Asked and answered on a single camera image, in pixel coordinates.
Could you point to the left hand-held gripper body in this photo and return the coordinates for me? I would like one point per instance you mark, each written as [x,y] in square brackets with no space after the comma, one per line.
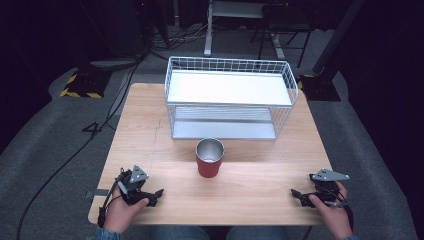
[132,190]

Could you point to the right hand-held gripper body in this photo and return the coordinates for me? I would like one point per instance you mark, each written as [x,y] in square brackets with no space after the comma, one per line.
[325,186]

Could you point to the red cup with steel inside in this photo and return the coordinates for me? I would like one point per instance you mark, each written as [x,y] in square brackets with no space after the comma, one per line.
[209,158]

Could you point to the person's left hand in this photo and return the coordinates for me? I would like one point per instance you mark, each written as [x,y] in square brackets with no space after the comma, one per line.
[120,213]

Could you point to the person's right hand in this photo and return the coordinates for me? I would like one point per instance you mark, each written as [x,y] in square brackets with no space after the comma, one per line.
[331,213]

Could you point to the person's left leg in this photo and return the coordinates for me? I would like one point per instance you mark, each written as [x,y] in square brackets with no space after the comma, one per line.
[173,234]

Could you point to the person's leg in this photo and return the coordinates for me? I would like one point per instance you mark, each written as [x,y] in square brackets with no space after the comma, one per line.
[256,234]
[173,234]

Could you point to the person's right leg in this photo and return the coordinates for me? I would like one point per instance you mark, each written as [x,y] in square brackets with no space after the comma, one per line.
[256,234]

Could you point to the black slanted stand pole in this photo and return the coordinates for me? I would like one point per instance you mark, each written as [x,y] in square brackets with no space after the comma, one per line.
[335,38]

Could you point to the grey table edge bracket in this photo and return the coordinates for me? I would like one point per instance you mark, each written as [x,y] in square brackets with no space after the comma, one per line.
[97,193]

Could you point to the yellow black striped base plate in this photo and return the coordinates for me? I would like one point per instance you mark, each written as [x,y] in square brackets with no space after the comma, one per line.
[319,88]
[87,84]

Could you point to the black metal chair frame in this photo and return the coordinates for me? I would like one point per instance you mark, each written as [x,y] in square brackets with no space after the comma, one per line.
[286,26]

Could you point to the white desk frame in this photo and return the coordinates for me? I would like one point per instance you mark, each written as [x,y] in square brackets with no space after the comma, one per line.
[209,30]

